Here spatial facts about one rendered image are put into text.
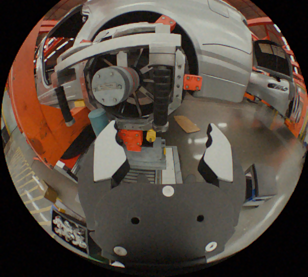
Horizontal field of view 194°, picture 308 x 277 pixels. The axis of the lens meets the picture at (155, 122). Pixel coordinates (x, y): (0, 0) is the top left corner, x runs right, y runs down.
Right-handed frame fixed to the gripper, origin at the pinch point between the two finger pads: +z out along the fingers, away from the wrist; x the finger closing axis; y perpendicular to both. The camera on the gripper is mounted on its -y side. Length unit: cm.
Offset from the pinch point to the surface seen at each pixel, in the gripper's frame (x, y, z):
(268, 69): 320, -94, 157
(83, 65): -39, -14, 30
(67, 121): -33.2, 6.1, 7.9
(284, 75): 320, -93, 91
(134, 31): -6.3, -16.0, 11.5
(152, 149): -6, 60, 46
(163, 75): 0.2, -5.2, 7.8
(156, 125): -1.2, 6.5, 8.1
